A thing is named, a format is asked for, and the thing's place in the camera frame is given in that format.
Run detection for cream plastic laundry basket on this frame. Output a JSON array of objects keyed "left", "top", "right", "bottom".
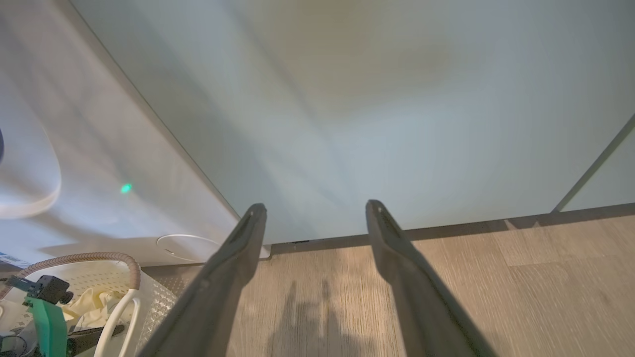
[{"left": 0, "top": 252, "right": 179, "bottom": 357}]

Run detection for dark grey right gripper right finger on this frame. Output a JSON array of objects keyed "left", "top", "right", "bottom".
[{"left": 366, "top": 199, "right": 497, "bottom": 357}]

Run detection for white washing machine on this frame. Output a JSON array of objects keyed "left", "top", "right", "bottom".
[{"left": 0, "top": 0, "right": 271, "bottom": 268}]

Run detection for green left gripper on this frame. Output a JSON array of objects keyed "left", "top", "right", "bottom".
[{"left": 25, "top": 296, "right": 125, "bottom": 357}]

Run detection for plain pale yellow garment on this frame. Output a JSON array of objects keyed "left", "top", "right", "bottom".
[{"left": 62, "top": 287, "right": 129, "bottom": 330}]

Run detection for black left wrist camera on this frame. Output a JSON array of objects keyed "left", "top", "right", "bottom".
[{"left": 7, "top": 275, "right": 74, "bottom": 305}]

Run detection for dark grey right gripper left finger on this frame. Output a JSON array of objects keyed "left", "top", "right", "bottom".
[{"left": 139, "top": 202, "right": 269, "bottom": 357}]

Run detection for blue energy label sticker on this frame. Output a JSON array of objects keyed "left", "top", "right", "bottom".
[{"left": 0, "top": 252, "right": 30, "bottom": 268}]

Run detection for round white filter cover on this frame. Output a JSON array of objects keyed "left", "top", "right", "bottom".
[{"left": 156, "top": 234, "right": 221, "bottom": 262}]

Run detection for pale green cabinet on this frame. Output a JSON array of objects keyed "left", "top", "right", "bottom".
[{"left": 69, "top": 0, "right": 635, "bottom": 243}]

